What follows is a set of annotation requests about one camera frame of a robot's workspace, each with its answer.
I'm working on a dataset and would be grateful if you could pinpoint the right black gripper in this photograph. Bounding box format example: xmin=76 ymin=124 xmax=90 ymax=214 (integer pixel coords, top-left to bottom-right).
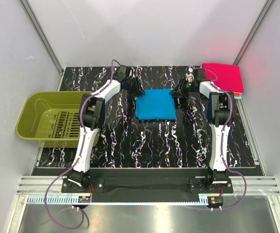
xmin=169 ymin=78 xmax=196 ymax=99

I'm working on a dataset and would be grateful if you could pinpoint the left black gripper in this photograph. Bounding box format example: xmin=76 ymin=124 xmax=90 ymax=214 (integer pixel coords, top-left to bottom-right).
xmin=125 ymin=76 xmax=145 ymax=97

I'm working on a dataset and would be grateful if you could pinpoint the blue t shirt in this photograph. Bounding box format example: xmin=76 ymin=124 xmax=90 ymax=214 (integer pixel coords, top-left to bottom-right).
xmin=135 ymin=89 xmax=176 ymax=120

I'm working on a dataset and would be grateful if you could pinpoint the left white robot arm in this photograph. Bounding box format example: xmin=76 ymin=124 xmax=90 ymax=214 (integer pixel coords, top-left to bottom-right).
xmin=65 ymin=65 xmax=145 ymax=192

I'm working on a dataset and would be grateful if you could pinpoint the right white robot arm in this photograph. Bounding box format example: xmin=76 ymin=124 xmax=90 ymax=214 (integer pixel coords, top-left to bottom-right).
xmin=169 ymin=67 xmax=234 ymax=193

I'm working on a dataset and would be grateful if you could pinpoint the folded pink t shirt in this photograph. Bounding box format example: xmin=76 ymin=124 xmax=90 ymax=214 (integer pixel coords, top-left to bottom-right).
xmin=201 ymin=63 xmax=245 ymax=94

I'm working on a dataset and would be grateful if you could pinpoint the olive green plastic basket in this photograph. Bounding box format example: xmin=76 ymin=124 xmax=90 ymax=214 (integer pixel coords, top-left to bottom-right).
xmin=16 ymin=91 xmax=86 ymax=148

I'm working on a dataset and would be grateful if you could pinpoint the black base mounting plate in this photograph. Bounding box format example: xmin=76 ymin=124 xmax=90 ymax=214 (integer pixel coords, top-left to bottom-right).
xmin=31 ymin=166 xmax=261 ymax=204

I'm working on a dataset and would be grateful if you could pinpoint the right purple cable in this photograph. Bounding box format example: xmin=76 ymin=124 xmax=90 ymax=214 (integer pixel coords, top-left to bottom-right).
xmin=183 ymin=67 xmax=247 ymax=211

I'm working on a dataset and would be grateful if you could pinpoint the purple cable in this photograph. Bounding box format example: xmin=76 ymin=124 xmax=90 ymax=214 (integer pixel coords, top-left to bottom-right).
xmin=183 ymin=67 xmax=247 ymax=211
xmin=44 ymin=59 xmax=121 ymax=230

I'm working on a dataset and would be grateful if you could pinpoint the right aluminium corner post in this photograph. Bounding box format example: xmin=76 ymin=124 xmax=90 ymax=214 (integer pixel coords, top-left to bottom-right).
xmin=233 ymin=0 xmax=276 ymax=66

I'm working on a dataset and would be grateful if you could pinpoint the aluminium corner post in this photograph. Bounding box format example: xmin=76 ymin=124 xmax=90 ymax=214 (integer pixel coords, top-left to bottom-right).
xmin=19 ymin=0 xmax=64 ymax=74
xmin=233 ymin=0 xmax=276 ymax=66

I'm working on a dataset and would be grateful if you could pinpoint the left aluminium corner post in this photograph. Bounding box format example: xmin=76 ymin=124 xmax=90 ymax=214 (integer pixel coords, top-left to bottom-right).
xmin=19 ymin=0 xmax=64 ymax=74

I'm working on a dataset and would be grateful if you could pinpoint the aluminium rail frame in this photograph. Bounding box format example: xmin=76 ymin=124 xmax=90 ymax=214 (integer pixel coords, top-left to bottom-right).
xmin=16 ymin=176 xmax=280 ymax=232

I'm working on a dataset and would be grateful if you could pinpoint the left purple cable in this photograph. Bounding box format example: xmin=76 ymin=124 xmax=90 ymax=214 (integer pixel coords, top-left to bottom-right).
xmin=44 ymin=59 xmax=121 ymax=230

